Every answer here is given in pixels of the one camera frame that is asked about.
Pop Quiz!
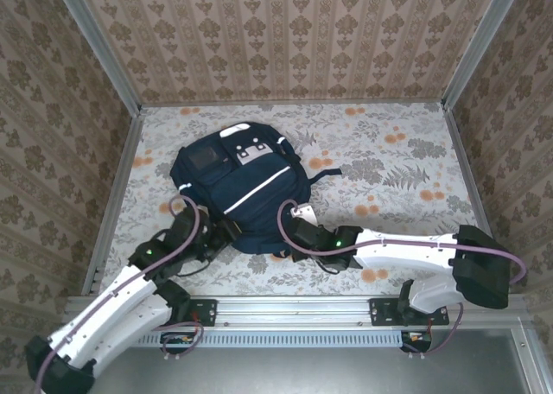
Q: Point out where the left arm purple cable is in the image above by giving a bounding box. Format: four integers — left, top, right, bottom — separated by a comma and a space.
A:
36, 194, 205, 391

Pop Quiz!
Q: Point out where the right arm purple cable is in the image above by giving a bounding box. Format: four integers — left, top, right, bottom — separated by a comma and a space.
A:
276, 199, 528, 359

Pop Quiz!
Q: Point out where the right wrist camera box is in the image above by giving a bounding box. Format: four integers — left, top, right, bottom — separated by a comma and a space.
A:
289, 205, 317, 223

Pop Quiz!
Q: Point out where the navy blue backpack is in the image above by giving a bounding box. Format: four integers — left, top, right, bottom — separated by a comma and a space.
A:
169, 121, 342, 257

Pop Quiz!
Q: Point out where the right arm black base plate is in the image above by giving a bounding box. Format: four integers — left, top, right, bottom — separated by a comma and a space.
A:
369, 297, 449, 327

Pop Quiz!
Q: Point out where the aluminium mounting rail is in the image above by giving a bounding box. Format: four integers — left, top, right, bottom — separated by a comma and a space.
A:
64, 294, 531, 328

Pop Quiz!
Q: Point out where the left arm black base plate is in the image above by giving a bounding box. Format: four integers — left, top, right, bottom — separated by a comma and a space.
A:
166, 298, 217, 327

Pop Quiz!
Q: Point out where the grey metal panel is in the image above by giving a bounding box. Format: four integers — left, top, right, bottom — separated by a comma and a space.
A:
67, 346, 531, 394

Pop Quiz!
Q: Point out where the floral tablecloth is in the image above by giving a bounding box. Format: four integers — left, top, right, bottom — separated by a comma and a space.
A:
98, 102, 502, 296

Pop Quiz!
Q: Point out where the black cable connector mount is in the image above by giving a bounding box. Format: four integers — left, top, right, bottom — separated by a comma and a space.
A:
160, 331, 196, 355
400, 329, 433, 354

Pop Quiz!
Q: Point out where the slotted grey cable duct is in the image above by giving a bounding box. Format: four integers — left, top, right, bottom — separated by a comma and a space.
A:
137, 329, 410, 348

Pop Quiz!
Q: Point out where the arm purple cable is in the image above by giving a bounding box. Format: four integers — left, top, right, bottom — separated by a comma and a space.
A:
36, 194, 205, 391
276, 199, 528, 359

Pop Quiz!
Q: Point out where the aluminium side rail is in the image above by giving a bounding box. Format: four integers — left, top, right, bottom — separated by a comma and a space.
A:
81, 106, 143, 296
442, 104, 511, 294

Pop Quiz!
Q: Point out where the aluminium frame post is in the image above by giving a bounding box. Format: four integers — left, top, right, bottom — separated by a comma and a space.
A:
50, 0, 143, 117
441, 0, 526, 110

